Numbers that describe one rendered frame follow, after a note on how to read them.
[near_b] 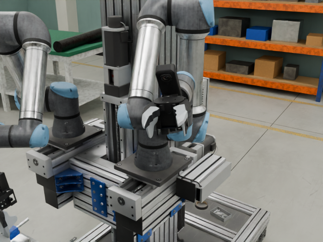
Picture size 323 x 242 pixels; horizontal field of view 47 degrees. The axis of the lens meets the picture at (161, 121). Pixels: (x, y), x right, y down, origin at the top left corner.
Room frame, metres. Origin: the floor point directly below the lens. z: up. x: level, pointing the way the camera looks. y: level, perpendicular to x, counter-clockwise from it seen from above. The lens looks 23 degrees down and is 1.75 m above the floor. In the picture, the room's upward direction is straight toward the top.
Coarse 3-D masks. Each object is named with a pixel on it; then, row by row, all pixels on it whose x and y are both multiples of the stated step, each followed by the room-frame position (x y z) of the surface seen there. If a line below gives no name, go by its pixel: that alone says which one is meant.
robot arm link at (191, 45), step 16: (176, 0) 1.22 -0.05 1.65; (192, 0) 1.21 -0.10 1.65; (208, 0) 1.20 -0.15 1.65; (176, 16) 1.21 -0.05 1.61; (192, 16) 1.20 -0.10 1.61; (208, 16) 1.20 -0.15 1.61; (176, 32) 1.24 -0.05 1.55; (192, 32) 1.20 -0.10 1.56; (208, 32) 1.23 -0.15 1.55; (192, 48) 1.22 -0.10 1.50; (192, 64) 1.22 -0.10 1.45; (208, 112) 1.26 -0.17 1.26; (192, 128) 1.20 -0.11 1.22
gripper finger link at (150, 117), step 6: (150, 108) 0.78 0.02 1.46; (156, 108) 0.78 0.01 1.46; (144, 114) 0.75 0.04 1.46; (150, 114) 0.74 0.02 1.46; (156, 114) 0.76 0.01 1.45; (144, 120) 0.72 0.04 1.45; (150, 120) 0.73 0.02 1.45; (156, 120) 0.78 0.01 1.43; (144, 126) 0.70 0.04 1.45; (150, 126) 0.75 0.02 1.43; (150, 132) 0.75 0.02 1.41
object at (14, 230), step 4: (24, 220) 1.05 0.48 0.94; (28, 220) 1.06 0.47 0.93; (20, 224) 1.03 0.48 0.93; (12, 228) 1.00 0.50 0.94; (16, 228) 1.00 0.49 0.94; (0, 232) 0.97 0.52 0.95; (12, 232) 0.98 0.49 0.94; (16, 232) 1.00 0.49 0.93; (0, 236) 0.95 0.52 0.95; (4, 236) 0.96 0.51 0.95; (12, 236) 0.98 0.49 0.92; (0, 240) 0.94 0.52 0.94; (4, 240) 0.95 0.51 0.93; (8, 240) 0.96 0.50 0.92
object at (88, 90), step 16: (64, 32) 5.20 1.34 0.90; (96, 32) 4.60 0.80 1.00; (64, 48) 3.93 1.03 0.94; (80, 48) 4.11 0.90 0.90; (96, 48) 4.33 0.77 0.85; (0, 64) 4.48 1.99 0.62; (64, 64) 3.96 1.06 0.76; (0, 80) 4.47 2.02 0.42; (48, 80) 5.02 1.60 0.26; (64, 80) 5.02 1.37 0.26; (80, 80) 5.02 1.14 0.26; (80, 96) 4.34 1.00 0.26; (96, 96) 4.34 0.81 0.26
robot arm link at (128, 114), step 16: (160, 0) 1.23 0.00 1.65; (144, 16) 1.21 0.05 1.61; (160, 16) 1.21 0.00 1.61; (144, 32) 1.18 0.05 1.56; (160, 32) 1.20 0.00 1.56; (144, 48) 1.14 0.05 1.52; (144, 64) 1.10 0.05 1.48; (144, 80) 1.06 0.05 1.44; (128, 96) 1.06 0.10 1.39; (144, 96) 1.03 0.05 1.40; (128, 112) 1.00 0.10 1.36; (128, 128) 1.00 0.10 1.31
